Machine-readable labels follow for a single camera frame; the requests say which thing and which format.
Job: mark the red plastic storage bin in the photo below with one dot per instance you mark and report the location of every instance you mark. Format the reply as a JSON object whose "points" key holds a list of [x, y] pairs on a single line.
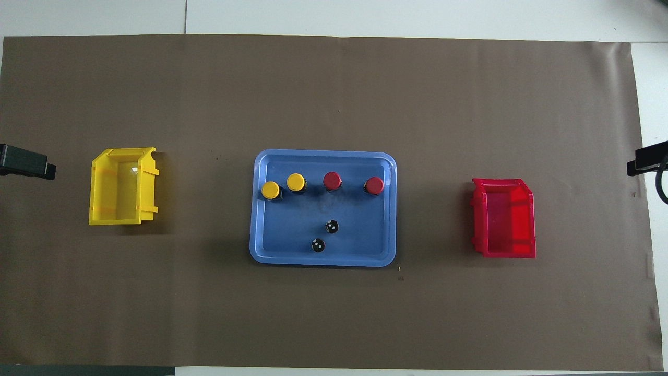
{"points": [[514, 224]]}

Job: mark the blue plastic tray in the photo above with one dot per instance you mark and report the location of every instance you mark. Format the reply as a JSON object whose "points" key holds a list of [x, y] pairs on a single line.
{"points": [[355, 245]]}

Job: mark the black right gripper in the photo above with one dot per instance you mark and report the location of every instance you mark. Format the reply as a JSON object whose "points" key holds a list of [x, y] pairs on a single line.
{"points": [[647, 156]]}

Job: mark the black cylindrical capacitor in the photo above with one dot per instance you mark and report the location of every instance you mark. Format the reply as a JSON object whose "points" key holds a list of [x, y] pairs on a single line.
{"points": [[331, 226], [318, 245]]}

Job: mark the yellow push button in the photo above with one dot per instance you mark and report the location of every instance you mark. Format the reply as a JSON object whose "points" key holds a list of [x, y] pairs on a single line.
{"points": [[270, 190], [296, 182]]}

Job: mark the red push button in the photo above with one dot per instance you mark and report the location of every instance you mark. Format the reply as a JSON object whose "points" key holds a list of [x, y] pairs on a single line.
{"points": [[374, 185], [332, 181]]}

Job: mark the yellow plastic storage bin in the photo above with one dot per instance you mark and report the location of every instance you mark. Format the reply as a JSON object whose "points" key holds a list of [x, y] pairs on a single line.
{"points": [[117, 201]]}

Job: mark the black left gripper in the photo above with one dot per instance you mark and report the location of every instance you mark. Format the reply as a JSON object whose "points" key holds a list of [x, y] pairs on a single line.
{"points": [[21, 162]]}

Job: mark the brown paper table mat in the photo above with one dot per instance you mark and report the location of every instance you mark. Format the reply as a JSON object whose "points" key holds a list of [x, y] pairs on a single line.
{"points": [[334, 313]]}

